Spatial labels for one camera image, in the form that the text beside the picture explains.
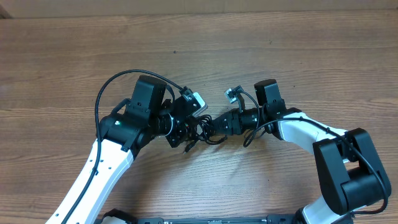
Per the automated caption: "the black usb cable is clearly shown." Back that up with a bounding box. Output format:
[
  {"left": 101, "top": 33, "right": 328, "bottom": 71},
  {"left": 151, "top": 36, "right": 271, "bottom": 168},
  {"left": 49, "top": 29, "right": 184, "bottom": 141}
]
[{"left": 182, "top": 114, "right": 228, "bottom": 155}]

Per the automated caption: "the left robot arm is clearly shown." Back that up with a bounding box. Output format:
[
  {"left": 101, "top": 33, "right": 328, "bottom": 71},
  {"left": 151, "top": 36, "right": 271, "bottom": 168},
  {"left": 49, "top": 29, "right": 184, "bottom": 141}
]
[{"left": 48, "top": 71, "right": 207, "bottom": 223}]

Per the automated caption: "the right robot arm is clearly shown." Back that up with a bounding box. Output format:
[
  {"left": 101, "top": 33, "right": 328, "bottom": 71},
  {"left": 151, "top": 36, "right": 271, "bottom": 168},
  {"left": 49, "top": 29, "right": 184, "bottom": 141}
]
[{"left": 213, "top": 79, "right": 391, "bottom": 223}]

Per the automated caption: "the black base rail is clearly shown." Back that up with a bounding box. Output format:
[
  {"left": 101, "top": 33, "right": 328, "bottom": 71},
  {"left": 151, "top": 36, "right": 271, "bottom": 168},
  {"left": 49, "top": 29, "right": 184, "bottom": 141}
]
[{"left": 94, "top": 208, "right": 302, "bottom": 224}]

